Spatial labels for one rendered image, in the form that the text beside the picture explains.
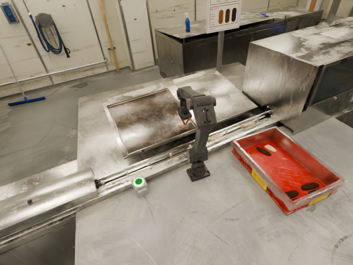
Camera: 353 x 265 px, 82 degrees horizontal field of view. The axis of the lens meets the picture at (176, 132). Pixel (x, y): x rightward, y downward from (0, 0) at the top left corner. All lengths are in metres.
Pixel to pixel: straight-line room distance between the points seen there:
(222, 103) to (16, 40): 3.87
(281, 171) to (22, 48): 4.42
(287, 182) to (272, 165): 0.13
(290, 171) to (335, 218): 0.29
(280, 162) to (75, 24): 4.12
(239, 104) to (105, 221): 1.19
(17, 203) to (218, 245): 0.97
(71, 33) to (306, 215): 4.40
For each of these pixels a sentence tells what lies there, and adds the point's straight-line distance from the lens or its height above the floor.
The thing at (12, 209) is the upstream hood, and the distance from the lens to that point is 1.30.
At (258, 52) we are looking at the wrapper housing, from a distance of 1.59.
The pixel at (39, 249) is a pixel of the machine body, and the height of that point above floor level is 0.66.
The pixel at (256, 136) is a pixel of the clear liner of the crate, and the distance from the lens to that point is 1.37.
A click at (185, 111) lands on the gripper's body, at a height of 1.06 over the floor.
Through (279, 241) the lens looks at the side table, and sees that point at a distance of 1.08.
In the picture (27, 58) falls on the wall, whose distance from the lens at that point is 4.75.
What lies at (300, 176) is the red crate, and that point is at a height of 0.82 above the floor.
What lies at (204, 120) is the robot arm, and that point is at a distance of 0.79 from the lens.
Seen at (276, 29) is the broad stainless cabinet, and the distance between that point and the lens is 3.95.
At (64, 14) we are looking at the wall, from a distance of 4.57.
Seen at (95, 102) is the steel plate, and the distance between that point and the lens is 2.06.
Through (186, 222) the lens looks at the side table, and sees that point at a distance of 1.06.
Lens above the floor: 1.77
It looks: 40 degrees down
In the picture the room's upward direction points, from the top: 5 degrees counter-clockwise
